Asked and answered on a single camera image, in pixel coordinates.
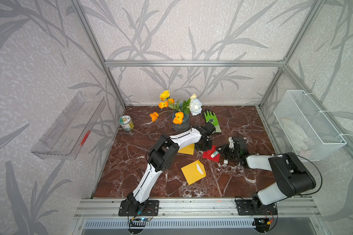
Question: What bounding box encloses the red envelope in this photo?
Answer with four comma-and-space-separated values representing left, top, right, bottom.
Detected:
203, 145, 220, 163

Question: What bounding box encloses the green white glue stick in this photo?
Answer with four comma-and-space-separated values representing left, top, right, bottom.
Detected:
211, 151, 219, 158

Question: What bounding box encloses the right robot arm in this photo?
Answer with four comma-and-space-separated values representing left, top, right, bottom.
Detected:
216, 137, 316, 209

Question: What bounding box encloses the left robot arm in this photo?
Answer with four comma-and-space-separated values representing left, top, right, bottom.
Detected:
126, 122, 216, 209

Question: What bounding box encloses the yellow envelope near vase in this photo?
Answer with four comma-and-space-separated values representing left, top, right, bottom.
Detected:
178, 144, 195, 155

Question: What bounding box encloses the yellow envelope front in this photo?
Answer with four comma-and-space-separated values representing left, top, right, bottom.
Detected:
181, 160, 207, 185

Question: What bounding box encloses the green work glove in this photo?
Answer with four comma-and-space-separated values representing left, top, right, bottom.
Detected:
204, 110, 222, 134

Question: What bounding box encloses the blue glass vase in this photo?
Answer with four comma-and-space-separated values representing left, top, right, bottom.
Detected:
173, 111, 190, 132

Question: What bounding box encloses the artificial flower bouquet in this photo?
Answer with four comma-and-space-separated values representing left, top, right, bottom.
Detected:
158, 90, 203, 116

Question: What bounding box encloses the white cloth in basket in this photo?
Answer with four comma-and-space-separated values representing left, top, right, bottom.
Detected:
281, 118, 308, 152

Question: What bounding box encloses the small tin can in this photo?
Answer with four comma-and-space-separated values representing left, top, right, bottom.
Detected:
119, 115, 134, 132

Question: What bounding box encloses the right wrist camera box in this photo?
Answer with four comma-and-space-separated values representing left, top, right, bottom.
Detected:
228, 137, 234, 149

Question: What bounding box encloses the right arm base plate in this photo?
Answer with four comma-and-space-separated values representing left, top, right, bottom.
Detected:
234, 197, 278, 216

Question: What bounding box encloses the white wire basket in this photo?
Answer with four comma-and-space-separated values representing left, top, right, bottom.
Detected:
274, 90, 347, 162

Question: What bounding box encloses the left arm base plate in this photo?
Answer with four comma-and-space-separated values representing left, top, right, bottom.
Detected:
118, 199, 159, 217

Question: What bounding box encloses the aluminium front rail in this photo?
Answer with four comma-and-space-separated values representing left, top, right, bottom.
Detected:
74, 197, 321, 219

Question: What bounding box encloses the clear plastic wall shelf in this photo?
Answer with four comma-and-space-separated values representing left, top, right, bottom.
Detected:
31, 92, 106, 160

